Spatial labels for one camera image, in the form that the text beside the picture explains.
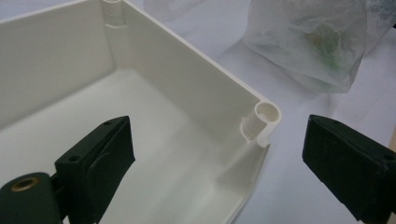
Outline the translucent plastic bag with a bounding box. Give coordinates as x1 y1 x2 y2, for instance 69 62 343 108
143 0 396 94

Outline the green snack packet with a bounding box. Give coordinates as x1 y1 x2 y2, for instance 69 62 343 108
303 24 347 73

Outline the white plastic bin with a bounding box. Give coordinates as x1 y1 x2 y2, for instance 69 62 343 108
0 0 283 224

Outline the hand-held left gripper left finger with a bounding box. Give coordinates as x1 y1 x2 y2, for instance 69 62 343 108
54 115 136 224

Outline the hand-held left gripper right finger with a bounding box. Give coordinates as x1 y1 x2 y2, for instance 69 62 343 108
302 114 396 224

